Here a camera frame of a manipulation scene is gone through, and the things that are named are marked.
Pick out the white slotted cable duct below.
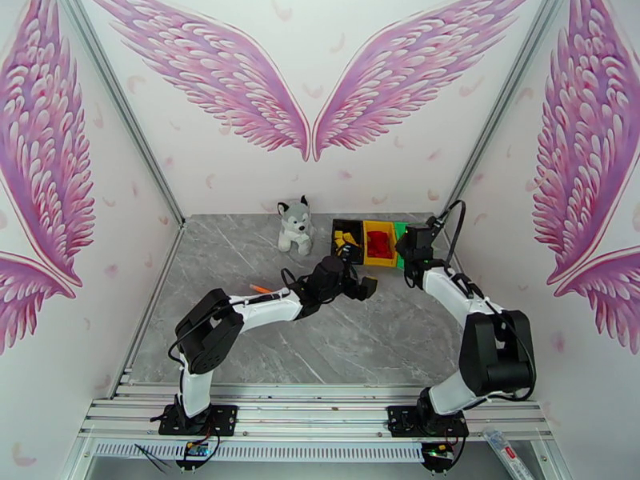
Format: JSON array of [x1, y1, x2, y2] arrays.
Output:
[[92, 439, 426, 463]]

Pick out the grey white husky plush toy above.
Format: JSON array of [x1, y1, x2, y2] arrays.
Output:
[[277, 194, 315, 257]]

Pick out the green plastic bin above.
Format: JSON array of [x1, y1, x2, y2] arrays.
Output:
[[393, 221, 434, 270]]

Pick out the clear packaged tube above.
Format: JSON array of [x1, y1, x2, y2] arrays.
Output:
[[482, 427, 538, 480]]

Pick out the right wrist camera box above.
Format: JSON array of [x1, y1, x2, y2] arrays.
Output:
[[406, 222, 435, 250]]

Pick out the yellow plastic bin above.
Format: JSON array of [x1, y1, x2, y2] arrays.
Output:
[[362, 219, 399, 269]]

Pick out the right wrist camera black cable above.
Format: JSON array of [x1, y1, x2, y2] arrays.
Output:
[[432, 199, 467, 270]]

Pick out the black tweezers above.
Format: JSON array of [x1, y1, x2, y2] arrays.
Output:
[[134, 443, 176, 470]]

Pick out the black plastic bin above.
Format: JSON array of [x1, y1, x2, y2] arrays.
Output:
[[330, 218, 367, 267]]

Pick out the aluminium frame post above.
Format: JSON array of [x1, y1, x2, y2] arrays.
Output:
[[55, 0, 186, 229], [441, 0, 569, 226]]

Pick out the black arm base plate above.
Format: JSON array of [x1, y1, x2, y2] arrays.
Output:
[[158, 404, 238, 437], [387, 404, 470, 438]]

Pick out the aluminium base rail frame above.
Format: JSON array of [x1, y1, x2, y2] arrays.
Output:
[[77, 383, 556, 442]]

